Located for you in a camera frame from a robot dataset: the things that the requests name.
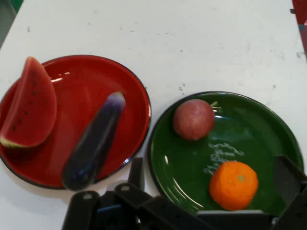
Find red plate with black rim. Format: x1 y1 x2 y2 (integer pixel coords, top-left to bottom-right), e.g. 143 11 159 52
0 54 152 190

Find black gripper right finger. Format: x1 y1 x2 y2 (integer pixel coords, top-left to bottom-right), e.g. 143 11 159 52
272 155 307 230

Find green plate with white writing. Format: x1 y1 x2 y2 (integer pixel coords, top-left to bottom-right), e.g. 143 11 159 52
147 91 305 216

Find orange toy tangerine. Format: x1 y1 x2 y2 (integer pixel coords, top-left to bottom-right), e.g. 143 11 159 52
209 161 260 211

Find green foam block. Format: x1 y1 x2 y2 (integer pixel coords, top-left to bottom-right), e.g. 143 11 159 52
11 0 24 12

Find large red foam block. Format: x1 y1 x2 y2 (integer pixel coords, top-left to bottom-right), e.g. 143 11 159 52
291 0 307 56

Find red watermelon slice toy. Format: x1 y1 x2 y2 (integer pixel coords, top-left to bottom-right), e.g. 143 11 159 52
0 56 58 148

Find purple toy eggplant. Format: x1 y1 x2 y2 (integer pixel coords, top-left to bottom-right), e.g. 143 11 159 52
61 92 126 192

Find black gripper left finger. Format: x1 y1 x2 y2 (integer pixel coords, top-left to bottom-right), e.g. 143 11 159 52
61 157 209 230

